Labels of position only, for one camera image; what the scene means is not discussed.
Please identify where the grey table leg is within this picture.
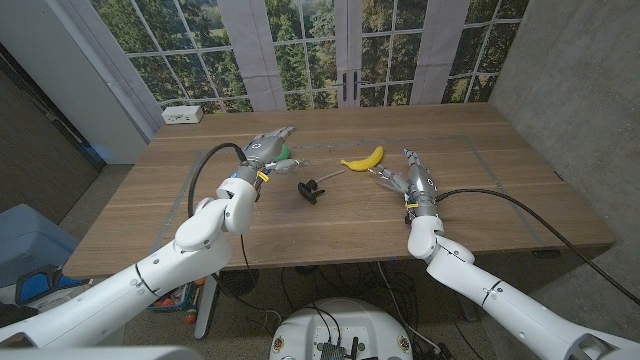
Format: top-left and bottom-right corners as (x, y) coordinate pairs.
(457, 298), (481, 322)

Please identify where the clear plastic bottle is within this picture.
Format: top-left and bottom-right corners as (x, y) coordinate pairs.
(272, 157), (310, 175)

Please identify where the white robot torso base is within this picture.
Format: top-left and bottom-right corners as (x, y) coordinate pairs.
(268, 297), (414, 360)

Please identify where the white sneaker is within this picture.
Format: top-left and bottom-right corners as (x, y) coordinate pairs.
(24, 284), (94, 314)

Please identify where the white power strip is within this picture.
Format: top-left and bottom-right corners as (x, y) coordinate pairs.
(161, 104), (205, 126)

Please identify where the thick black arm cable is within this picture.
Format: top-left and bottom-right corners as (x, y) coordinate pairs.
(434, 187), (640, 307)
(187, 142), (281, 326)

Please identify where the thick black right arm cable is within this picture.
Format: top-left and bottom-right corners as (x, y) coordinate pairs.
(434, 187), (640, 307)

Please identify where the black spray bottle head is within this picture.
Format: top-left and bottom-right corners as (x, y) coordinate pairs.
(297, 169), (347, 206)

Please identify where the teal toy basket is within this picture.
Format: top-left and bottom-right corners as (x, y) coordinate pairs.
(147, 282), (196, 313)

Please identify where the black round floor fan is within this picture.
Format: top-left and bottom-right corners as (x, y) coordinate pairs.
(219, 268), (260, 299)

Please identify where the yellow toy banana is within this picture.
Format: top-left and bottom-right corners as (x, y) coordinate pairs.
(340, 145), (385, 173)

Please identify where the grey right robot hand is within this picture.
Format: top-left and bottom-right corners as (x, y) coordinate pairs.
(369, 148), (440, 220)

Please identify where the red green toy maraca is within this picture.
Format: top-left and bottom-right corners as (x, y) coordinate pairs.
(183, 289), (200, 325)

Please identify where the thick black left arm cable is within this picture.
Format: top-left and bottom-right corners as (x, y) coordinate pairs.
(187, 142), (281, 326)

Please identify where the printed window backdrop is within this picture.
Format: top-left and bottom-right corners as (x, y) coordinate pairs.
(64, 0), (531, 115)

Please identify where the white robot torso edge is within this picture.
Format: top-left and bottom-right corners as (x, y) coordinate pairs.
(0, 344), (204, 360)

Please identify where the white table leg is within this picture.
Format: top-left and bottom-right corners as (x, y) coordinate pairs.
(193, 273), (221, 341)

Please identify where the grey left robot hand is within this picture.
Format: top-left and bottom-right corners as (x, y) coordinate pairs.
(230, 125), (297, 190)

